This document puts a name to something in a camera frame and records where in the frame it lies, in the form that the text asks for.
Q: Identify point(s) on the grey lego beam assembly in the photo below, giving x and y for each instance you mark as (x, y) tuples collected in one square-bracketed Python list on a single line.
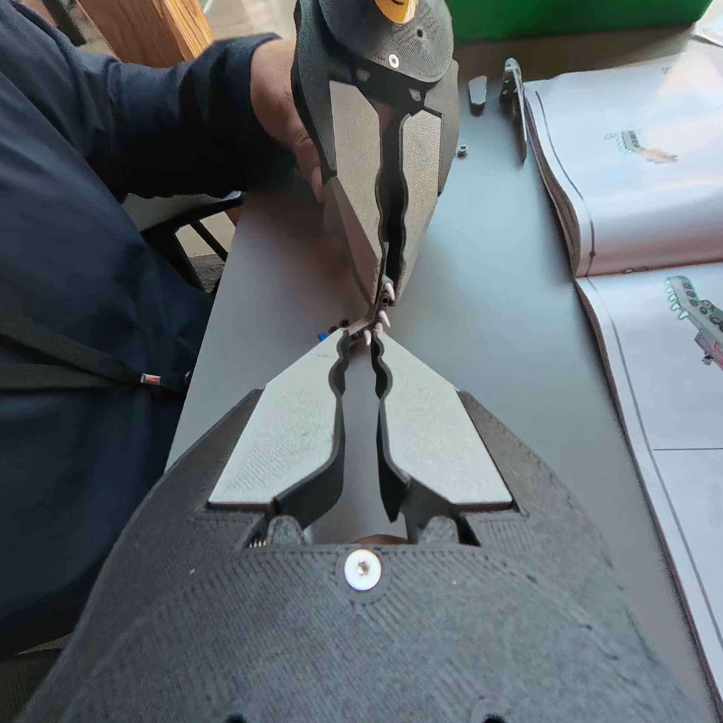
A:
[(386, 288)]

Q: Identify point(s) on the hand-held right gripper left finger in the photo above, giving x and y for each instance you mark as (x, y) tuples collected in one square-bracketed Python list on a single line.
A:
[(277, 440)]

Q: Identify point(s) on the person in dark clothing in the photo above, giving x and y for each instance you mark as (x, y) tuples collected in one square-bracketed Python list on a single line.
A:
[(68, 480)]

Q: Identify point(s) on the green box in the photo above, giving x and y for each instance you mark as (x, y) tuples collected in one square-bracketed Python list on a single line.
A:
[(565, 17)]

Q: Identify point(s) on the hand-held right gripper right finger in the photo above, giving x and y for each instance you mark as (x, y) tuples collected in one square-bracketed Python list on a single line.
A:
[(440, 446)]

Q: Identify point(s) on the lego instruction booklet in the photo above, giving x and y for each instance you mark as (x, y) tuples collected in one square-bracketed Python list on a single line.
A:
[(649, 214)]

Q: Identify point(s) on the person's left hand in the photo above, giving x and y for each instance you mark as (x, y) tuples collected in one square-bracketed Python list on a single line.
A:
[(277, 96)]

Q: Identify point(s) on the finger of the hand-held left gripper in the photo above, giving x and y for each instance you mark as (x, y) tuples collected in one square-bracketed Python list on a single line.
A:
[(356, 169), (423, 169)]

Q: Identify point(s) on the grey curved lego piece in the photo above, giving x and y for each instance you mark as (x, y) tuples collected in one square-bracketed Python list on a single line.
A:
[(478, 90)]

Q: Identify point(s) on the black mesh office chair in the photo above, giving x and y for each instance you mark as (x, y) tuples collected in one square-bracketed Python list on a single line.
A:
[(169, 220)]

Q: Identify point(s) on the person's left forearm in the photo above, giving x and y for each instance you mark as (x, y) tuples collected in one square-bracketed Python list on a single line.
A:
[(186, 113)]

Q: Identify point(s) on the wooden cabinet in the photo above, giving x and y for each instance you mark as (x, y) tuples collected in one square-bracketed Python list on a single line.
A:
[(158, 28)]

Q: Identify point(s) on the long grey lego assembly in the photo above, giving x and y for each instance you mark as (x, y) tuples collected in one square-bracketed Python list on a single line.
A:
[(513, 79)]

